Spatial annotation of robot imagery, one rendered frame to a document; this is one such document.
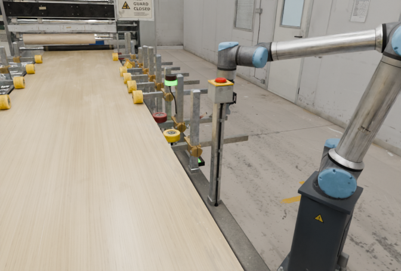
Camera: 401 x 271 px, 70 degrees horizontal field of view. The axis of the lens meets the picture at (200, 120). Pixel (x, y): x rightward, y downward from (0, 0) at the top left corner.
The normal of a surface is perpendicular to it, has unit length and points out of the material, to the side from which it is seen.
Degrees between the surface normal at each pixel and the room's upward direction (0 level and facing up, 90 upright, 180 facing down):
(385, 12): 90
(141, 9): 90
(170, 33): 90
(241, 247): 0
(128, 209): 0
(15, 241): 0
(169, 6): 90
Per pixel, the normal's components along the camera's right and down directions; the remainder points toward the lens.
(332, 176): -0.45, 0.40
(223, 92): 0.35, 0.36
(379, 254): 0.03, -0.93
